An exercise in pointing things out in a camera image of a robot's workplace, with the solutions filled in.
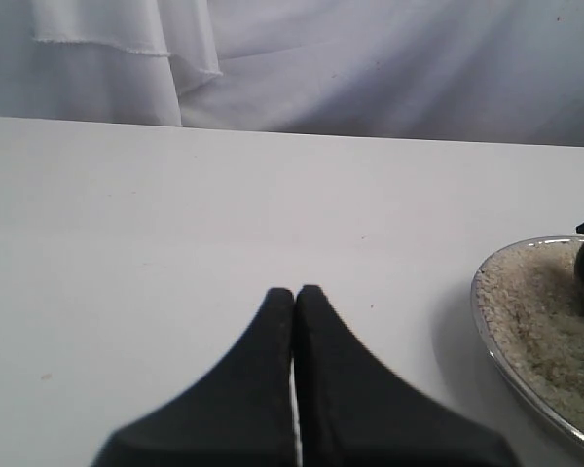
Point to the large steel rice tray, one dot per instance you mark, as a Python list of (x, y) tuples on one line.
[(496, 340)]

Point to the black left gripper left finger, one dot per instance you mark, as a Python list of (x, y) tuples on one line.
[(238, 414)]

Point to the rice in steel tray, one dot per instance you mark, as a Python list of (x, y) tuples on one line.
[(540, 331)]

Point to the white backdrop cloth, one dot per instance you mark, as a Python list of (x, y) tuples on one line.
[(494, 71)]

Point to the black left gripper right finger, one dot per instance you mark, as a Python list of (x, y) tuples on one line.
[(354, 411)]

